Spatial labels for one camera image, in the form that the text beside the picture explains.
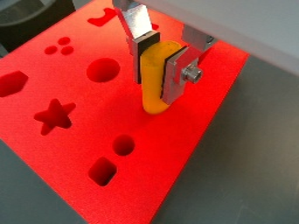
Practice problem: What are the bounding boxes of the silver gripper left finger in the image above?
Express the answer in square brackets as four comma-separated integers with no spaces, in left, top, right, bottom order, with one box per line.
[112,0,160,84]

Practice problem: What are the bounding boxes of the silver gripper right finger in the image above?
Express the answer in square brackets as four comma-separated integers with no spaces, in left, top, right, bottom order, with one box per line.
[161,24,217,105]

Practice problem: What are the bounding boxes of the yellow oval peg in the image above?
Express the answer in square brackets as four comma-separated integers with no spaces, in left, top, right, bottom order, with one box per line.
[140,41,181,115]

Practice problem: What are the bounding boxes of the dark grey curved holder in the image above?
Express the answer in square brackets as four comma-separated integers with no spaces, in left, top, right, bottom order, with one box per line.
[0,0,74,52]

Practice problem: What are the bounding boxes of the red shape sorter block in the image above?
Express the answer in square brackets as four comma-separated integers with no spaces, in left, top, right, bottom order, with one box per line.
[0,0,248,224]

